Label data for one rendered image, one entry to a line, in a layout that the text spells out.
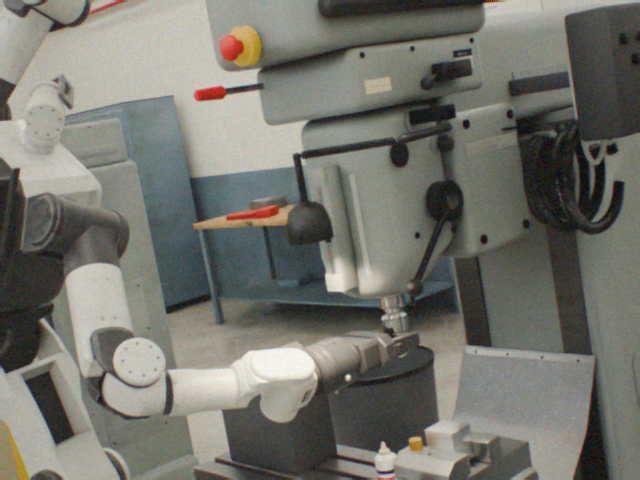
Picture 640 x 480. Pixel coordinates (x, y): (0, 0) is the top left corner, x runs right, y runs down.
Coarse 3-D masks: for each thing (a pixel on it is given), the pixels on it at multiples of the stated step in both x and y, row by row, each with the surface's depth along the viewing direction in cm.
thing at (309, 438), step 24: (240, 408) 202; (312, 408) 196; (240, 432) 204; (264, 432) 197; (288, 432) 192; (312, 432) 196; (240, 456) 205; (264, 456) 199; (288, 456) 193; (312, 456) 195
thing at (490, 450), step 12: (480, 444) 164; (492, 444) 164; (504, 444) 172; (516, 444) 171; (528, 444) 171; (480, 456) 165; (492, 456) 164; (504, 456) 167; (516, 456) 169; (528, 456) 171; (480, 468) 163; (492, 468) 164; (504, 468) 166; (516, 468) 169; (528, 468) 171
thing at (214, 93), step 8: (208, 88) 154; (216, 88) 154; (224, 88) 156; (232, 88) 157; (240, 88) 158; (248, 88) 159; (256, 88) 160; (200, 96) 152; (208, 96) 153; (216, 96) 154; (224, 96) 155
